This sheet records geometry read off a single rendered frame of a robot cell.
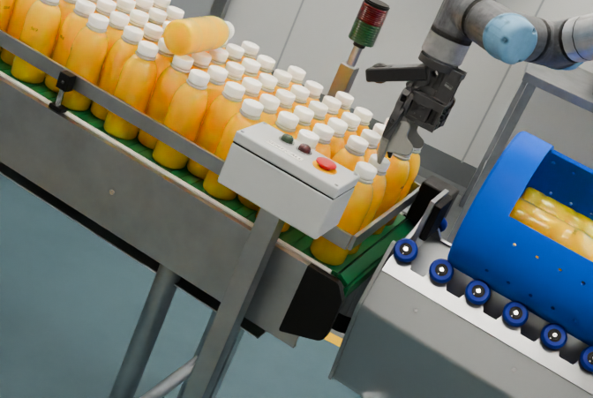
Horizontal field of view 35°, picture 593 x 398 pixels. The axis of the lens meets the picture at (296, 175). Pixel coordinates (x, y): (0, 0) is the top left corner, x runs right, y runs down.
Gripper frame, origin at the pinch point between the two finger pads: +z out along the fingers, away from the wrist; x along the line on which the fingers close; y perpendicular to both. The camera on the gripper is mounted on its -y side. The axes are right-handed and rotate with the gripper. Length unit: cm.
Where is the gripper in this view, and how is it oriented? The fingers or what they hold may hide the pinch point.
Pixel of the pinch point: (383, 152)
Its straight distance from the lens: 171.2
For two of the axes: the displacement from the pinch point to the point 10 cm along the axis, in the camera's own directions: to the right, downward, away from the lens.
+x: 4.1, -2.1, 8.9
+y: 8.3, 4.8, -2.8
